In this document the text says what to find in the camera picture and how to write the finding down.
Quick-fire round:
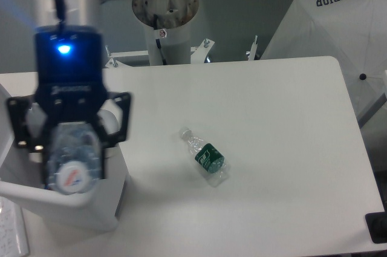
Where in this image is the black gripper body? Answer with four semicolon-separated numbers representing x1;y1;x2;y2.
34;28;107;122

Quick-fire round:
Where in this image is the white plastic trash can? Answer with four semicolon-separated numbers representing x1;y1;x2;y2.
1;90;128;231

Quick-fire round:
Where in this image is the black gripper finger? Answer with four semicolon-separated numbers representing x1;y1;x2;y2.
90;92;132;179
6;95;57;189

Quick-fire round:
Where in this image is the clear bottle blue label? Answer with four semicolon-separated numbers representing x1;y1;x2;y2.
47;122;102;195

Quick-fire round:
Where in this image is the clear bottle green label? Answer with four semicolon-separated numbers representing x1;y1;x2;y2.
179;127;230;187

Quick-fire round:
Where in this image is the white Superior umbrella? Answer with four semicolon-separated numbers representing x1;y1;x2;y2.
262;0;386;119

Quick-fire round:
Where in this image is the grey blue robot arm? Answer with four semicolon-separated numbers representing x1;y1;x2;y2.
5;0;132;195

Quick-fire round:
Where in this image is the black device at edge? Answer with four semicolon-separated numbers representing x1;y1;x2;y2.
365;212;386;244

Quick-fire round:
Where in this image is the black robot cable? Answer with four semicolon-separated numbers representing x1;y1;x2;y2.
152;13;167;65

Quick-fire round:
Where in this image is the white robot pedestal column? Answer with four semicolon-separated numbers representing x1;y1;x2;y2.
132;0;200;65

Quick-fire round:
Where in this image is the white metal base frame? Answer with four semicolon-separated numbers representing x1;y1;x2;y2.
104;34;259;69

